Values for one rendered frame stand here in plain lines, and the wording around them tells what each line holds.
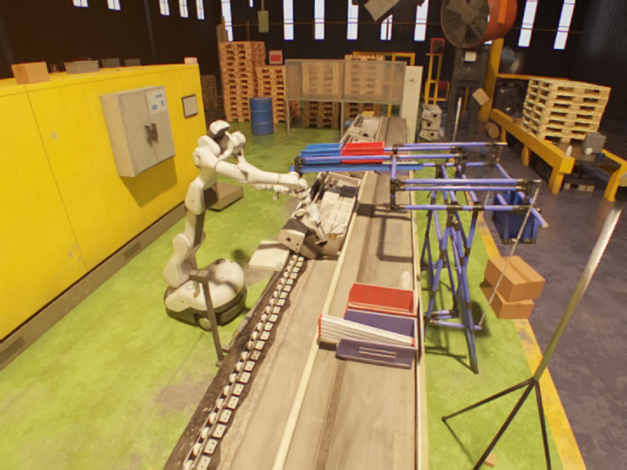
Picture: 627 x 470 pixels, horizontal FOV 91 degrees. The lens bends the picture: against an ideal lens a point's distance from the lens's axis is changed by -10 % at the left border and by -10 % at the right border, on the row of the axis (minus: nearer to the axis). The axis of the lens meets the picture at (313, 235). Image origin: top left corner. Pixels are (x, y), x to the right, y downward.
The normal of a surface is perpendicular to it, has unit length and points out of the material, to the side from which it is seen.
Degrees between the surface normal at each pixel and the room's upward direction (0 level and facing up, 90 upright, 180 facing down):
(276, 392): 0
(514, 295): 90
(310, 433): 0
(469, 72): 90
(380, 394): 0
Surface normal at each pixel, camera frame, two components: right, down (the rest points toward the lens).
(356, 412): 0.00, -0.88
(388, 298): -0.22, 0.44
